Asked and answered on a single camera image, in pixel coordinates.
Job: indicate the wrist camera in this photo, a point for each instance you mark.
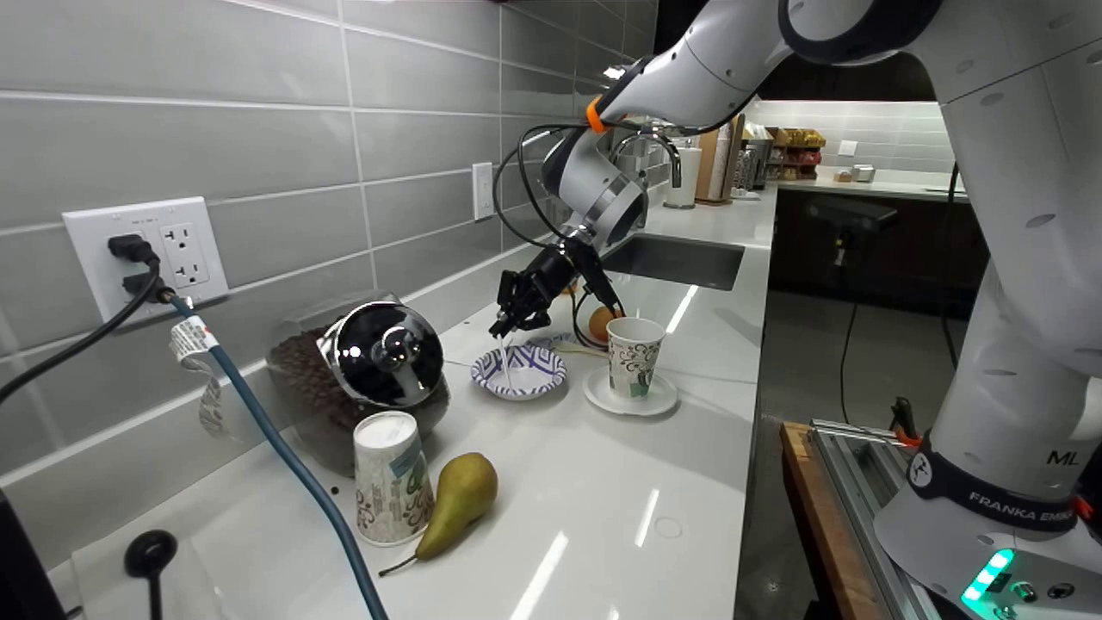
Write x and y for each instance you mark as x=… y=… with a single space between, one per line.
x=597 y=274

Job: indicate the green pear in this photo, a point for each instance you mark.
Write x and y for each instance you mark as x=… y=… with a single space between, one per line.
x=461 y=504

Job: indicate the wooden cup holder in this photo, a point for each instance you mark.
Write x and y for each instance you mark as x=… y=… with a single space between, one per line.
x=713 y=159

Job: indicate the shelf with snacks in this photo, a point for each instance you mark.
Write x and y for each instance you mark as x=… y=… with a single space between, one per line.
x=796 y=151

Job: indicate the black appliance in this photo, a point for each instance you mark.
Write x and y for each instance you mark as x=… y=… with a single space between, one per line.
x=21 y=568

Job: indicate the white wall socket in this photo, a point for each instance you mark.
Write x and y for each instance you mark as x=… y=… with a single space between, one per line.
x=848 y=148
x=185 y=250

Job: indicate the paper towel roll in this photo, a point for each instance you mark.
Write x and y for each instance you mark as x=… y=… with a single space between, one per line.
x=684 y=176

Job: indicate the clear plastic straw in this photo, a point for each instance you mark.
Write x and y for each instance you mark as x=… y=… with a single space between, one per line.
x=505 y=362

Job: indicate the chrome jar lid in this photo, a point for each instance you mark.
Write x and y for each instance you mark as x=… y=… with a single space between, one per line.
x=383 y=353

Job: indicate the white switch plate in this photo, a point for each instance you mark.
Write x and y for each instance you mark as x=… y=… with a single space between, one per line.
x=483 y=191

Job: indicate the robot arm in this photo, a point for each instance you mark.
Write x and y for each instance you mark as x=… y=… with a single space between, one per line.
x=1016 y=258

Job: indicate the black and orange clamp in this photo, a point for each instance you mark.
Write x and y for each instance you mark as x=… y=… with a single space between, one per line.
x=904 y=426

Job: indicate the paper plate with blue stripes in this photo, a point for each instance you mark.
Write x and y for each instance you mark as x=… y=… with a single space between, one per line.
x=519 y=372

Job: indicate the sink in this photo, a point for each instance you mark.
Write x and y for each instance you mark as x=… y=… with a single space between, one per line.
x=680 y=261

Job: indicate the chrome tap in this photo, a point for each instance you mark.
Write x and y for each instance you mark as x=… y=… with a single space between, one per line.
x=663 y=142

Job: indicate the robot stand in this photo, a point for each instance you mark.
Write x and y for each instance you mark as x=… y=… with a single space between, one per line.
x=848 y=508

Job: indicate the glass jar of coffee beans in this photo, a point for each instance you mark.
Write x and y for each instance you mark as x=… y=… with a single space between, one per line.
x=310 y=405

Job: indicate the patterned paper cup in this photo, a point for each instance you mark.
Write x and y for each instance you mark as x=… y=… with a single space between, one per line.
x=635 y=357
x=392 y=482

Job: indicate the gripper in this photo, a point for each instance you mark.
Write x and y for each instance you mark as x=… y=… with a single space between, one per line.
x=544 y=277

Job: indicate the white container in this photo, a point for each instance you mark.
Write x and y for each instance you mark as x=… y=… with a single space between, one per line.
x=863 y=173

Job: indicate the camera on mount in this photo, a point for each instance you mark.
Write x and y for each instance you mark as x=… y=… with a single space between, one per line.
x=852 y=213

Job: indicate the orange fruit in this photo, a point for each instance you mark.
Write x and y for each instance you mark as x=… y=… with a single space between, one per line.
x=599 y=325

